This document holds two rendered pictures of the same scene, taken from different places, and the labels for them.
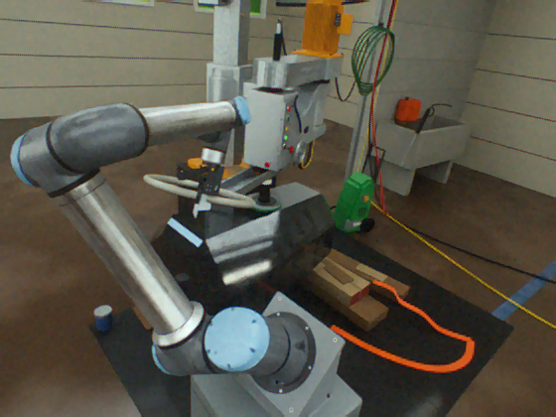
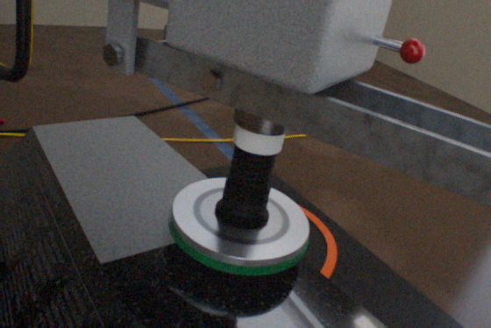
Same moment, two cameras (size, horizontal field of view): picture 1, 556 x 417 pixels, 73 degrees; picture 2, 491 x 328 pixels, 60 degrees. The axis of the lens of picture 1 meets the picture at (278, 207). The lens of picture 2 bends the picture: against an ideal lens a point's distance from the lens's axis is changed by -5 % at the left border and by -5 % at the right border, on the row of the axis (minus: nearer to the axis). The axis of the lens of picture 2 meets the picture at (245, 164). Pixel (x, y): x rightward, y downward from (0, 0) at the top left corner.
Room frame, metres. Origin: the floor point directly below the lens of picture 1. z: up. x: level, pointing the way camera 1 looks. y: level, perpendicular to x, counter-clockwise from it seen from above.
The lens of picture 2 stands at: (2.07, 0.66, 1.25)
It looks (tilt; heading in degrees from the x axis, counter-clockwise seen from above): 27 degrees down; 275
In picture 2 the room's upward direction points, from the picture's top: 12 degrees clockwise
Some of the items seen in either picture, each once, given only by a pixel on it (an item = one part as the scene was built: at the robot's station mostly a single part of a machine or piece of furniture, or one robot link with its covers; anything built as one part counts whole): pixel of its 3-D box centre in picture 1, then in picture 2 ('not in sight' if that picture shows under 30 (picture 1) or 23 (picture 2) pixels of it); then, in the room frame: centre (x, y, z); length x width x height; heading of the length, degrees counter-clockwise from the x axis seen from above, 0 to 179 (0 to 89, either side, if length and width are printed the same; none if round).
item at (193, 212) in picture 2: (263, 201); (241, 217); (2.11, 0.09, 0.87); 0.21 x 0.21 x 0.01
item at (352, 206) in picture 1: (357, 189); not in sight; (3.53, -0.78, 0.43); 0.35 x 0.35 x 0.87; 30
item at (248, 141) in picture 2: not in sight; (259, 131); (2.11, 0.09, 1.01); 0.07 x 0.07 x 0.04
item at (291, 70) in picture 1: (299, 71); not in sight; (2.43, -0.04, 1.61); 0.96 x 0.25 x 0.17; 158
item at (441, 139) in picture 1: (418, 153); not in sight; (5.04, -1.84, 0.43); 1.30 x 0.62 x 0.86; 131
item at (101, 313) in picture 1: (103, 318); not in sight; (1.79, 1.03, 0.08); 0.10 x 0.10 x 0.13
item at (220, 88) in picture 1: (253, 95); not in sight; (2.86, 0.27, 1.36); 0.74 x 0.34 x 0.25; 72
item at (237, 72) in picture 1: (229, 92); not in sight; (2.92, 0.46, 1.36); 0.35 x 0.35 x 0.41
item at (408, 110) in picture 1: (411, 109); not in sight; (5.12, -1.61, 1.00); 0.50 x 0.22 x 0.33; 131
